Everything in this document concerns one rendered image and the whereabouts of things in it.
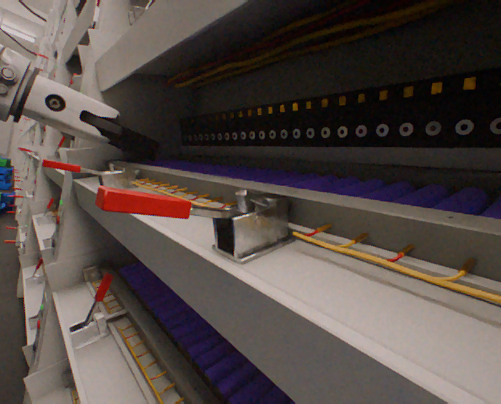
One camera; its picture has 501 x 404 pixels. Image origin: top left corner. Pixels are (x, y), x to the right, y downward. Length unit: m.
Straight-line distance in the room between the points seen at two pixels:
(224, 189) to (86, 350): 0.29
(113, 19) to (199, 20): 0.36
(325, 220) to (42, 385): 0.62
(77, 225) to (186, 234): 0.41
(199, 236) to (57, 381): 0.56
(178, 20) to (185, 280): 0.22
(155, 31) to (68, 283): 0.45
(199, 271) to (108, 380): 0.24
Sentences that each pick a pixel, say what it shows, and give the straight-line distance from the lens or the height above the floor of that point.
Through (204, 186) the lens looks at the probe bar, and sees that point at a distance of 0.25.
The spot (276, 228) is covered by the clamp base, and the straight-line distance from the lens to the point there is 0.16.
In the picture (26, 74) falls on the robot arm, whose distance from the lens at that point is 0.46.
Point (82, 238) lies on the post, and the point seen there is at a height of 0.41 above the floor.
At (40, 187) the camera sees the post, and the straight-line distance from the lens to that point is 1.27.
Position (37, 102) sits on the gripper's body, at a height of 0.61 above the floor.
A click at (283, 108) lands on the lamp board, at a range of 0.36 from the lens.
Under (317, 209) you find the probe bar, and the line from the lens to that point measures 0.16.
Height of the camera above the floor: 0.55
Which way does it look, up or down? 2 degrees down
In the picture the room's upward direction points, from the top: 12 degrees clockwise
